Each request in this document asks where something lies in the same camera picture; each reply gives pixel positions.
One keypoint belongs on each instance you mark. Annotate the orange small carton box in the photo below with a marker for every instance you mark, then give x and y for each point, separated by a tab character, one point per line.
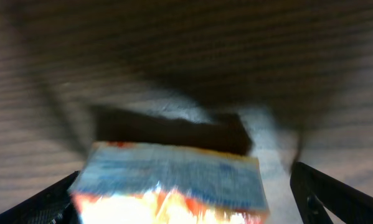
129	182

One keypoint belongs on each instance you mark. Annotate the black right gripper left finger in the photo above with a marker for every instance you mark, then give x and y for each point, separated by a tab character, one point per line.
53	205

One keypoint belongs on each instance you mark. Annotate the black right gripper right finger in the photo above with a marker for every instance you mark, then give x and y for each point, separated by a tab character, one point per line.
316	192

